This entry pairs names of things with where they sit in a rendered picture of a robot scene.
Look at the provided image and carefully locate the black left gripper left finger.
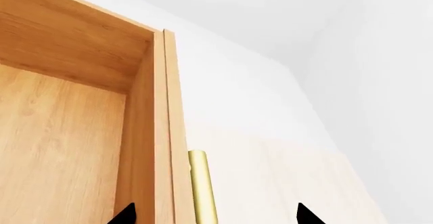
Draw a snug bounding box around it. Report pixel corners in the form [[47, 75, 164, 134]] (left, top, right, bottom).
[[107, 202, 137, 224]]

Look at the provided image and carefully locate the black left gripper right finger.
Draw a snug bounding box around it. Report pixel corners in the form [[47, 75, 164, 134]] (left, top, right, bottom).
[[296, 202, 326, 224]]

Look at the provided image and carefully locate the wooden cabinet door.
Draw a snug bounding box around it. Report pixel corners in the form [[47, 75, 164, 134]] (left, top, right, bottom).
[[162, 28, 383, 224]]

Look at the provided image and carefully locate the wooden cabinet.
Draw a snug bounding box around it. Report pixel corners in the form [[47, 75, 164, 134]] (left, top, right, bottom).
[[0, 0, 175, 224]]

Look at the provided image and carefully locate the brass door handle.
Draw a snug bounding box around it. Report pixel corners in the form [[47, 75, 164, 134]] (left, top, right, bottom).
[[187, 149, 219, 224]]

